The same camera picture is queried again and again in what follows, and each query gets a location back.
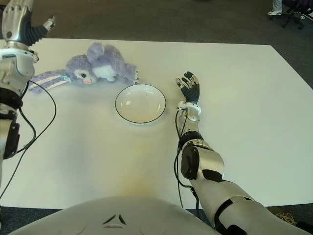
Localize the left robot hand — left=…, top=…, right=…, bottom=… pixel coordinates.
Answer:
left=1, top=0, right=56, bottom=47

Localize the white plate black rim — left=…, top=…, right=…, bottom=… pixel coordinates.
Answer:
left=115, top=84, right=167, bottom=124

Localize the light trouser leg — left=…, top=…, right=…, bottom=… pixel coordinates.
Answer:
left=271, top=0, right=284, bottom=12

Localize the beige coiled cord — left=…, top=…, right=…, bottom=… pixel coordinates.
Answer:
left=276, top=211, right=298, bottom=227

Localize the silver robot torso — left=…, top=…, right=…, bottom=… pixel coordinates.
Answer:
left=9, top=195, right=221, bottom=235

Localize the black office chair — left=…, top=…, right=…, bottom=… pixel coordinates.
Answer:
left=281, top=0, right=313, bottom=31

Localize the purple plush bunny doll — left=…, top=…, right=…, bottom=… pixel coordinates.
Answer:
left=28, top=42, right=140, bottom=95

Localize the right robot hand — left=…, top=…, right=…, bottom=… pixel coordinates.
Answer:
left=175, top=71, right=201, bottom=105

